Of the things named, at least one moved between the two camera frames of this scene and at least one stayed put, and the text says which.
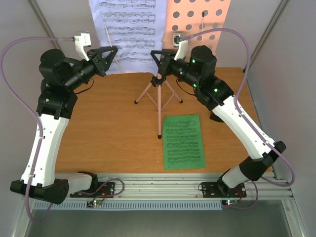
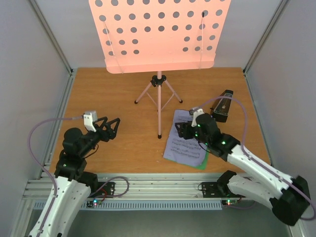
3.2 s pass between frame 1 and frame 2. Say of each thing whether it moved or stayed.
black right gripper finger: moved
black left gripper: moved
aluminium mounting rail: stayed
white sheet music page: moved
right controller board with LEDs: stayed
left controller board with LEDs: stayed
